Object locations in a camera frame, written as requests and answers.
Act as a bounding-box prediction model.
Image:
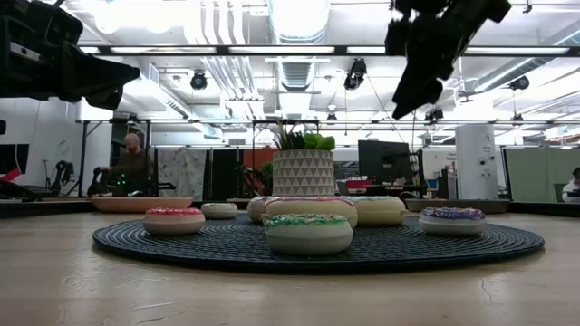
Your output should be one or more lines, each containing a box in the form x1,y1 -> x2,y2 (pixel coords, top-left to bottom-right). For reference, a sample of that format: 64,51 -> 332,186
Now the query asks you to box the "small blue iced donut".
418,206 -> 488,237

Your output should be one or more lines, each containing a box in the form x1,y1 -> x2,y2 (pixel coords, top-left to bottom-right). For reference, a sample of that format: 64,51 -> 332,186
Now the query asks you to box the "small red iced donut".
142,206 -> 207,236

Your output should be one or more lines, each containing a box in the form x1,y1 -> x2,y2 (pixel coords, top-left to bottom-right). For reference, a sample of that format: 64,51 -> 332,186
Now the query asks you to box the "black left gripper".
0,0 -> 142,112

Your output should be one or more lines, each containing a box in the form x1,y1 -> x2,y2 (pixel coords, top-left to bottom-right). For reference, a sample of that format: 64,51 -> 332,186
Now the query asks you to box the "white column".
455,124 -> 499,200

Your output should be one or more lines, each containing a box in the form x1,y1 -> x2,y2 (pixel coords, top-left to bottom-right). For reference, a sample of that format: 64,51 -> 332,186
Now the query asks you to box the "round dark woven placemat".
92,212 -> 546,275

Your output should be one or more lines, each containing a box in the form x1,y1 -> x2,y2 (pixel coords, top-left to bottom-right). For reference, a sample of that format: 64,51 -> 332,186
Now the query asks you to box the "succulent in white patterned pot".
270,120 -> 337,198

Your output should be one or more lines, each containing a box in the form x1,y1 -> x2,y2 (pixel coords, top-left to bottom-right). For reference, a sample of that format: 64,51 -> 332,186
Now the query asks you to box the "green partition panel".
503,147 -> 580,204

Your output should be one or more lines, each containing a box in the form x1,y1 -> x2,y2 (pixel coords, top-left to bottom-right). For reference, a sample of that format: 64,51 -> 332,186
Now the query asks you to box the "large pink iced donut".
261,196 -> 359,229

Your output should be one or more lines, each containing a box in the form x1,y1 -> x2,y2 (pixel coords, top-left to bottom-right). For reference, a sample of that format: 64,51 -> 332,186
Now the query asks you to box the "person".
100,132 -> 155,197
561,167 -> 580,204

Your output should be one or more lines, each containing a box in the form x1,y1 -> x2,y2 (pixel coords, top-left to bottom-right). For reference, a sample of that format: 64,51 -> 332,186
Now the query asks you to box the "small white drizzled donut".
200,202 -> 239,221

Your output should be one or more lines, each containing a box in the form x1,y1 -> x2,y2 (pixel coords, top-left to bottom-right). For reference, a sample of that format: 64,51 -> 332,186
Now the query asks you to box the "grey plate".
404,197 -> 512,215

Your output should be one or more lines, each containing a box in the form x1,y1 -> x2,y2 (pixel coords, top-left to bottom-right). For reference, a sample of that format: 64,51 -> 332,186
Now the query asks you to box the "small green iced donut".
261,213 -> 354,257

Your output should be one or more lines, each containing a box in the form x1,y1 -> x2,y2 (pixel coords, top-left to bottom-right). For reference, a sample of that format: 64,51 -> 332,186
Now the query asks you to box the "pink plate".
90,196 -> 195,215

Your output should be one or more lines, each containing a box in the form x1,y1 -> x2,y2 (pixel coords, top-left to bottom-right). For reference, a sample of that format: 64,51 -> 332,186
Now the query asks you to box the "black wall screen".
0,143 -> 30,176

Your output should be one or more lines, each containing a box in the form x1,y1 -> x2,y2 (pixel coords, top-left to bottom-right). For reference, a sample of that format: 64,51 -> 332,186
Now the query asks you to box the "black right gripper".
384,0 -> 514,121

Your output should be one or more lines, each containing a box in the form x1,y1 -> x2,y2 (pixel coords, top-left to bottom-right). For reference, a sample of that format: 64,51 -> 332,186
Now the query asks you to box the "large white iced donut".
346,196 -> 409,227

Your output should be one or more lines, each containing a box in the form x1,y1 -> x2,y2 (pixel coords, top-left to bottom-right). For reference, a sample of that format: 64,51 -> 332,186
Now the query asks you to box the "black monitor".
357,139 -> 411,186

